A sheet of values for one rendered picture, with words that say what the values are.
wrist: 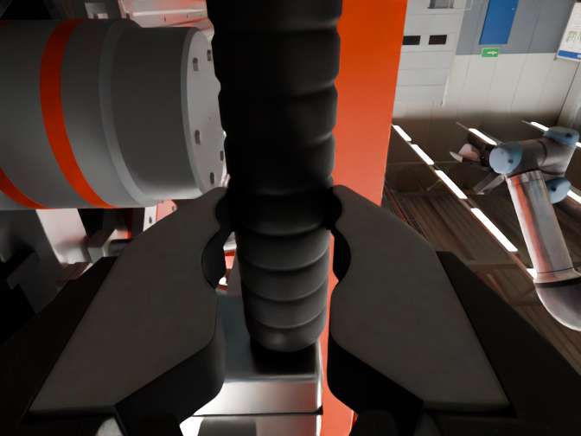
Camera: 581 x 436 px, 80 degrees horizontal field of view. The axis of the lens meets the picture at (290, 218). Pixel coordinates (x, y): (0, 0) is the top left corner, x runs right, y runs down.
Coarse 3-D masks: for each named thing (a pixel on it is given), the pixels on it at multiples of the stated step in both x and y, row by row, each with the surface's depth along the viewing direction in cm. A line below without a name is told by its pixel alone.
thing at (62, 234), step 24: (0, 216) 30; (24, 216) 30; (48, 216) 31; (72, 216) 34; (0, 240) 31; (24, 240) 31; (48, 240) 31; (72, 240) 34; (48, 264) 32; (24, 288) 34; (48, 288) 34
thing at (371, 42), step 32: (352, 0) 60; (384, 0) 60; (352, 32) 63; (384, 32) 63; (352, 64) 66; (384, 64) 66; (352, 96) 69; (384, 96) 69; (352, 128) 72; (384, 128) 72; (352, 160) 76; (384, 160) 76; (352, 416) 128
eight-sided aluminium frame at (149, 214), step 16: (80, 0) 43; (96, 0) 43; (112, 0) 43; (128, 0) 45; (80, 16) 44; (96, 16) 46; (112, 16) 44; (128, 16) 46; (112, 208) 50; (128, 208) 54; (144, 208) 50; (112, 224) 49; (144, 224) 50
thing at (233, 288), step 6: (234, 258) 29; (234, 264) 28; (234, 270) 27; (234, 276) 27; (228, 282) 26; (234, 282) 26; (228, 288) 26; (234, 288) 25; (240, 288) 25; (228, 294) 25; (234, 294) 25
